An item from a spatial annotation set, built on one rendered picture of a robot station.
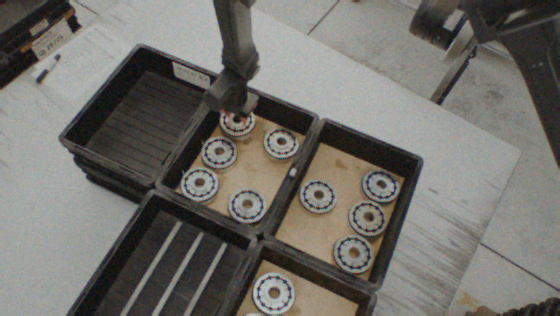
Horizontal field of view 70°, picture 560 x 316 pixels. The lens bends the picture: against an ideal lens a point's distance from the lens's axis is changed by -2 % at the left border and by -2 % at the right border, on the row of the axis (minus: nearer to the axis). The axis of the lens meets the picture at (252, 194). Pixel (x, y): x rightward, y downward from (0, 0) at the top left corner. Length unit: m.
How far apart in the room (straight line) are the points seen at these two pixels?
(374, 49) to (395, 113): 1.28
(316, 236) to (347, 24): 2.00
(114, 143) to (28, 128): 0.39
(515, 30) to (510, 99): 2.35
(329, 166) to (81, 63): 0.98
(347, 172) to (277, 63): 0.57
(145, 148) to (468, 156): 1.06
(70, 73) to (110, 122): 0.40
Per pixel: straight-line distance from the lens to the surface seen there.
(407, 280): 1.27
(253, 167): 1.16
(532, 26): 0.53
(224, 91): 0.97
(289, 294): 1.00
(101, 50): 1.69
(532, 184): 2.60
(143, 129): 1.26
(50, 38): 2.22
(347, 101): 1.51
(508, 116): 2.79
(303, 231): 1.09
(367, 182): 1.16
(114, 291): 1.07
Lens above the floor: 1.84
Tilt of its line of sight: 64 degrees down
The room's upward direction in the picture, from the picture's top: 5 degrees clockwise
